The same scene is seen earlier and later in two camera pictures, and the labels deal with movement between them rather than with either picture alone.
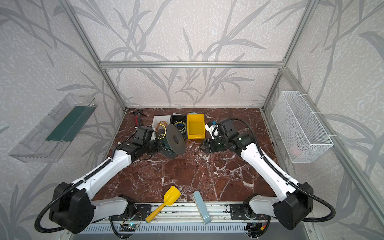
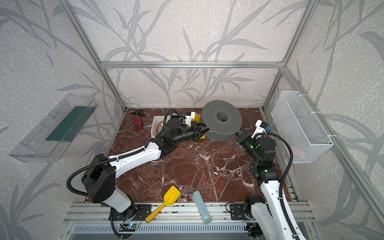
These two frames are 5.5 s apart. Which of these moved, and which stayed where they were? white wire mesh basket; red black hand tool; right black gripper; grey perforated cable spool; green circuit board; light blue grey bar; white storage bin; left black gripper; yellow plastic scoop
Moved: right black gripper; grey perforated cable spool; left black gripper
Stayed: white wire mesh basket; white storage bin; red black hand tool; light blue grey bar; yellow plastic scoop; green circuit board
